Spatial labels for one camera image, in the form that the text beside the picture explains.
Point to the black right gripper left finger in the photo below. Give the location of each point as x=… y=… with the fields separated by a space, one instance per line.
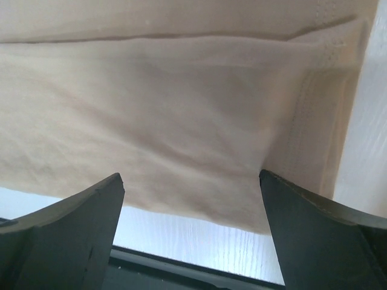
x=65 y=245

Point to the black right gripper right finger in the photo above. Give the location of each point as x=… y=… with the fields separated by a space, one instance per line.
x=322 y=244

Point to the beige t shirt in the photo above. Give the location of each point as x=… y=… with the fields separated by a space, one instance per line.
x=187 y=100

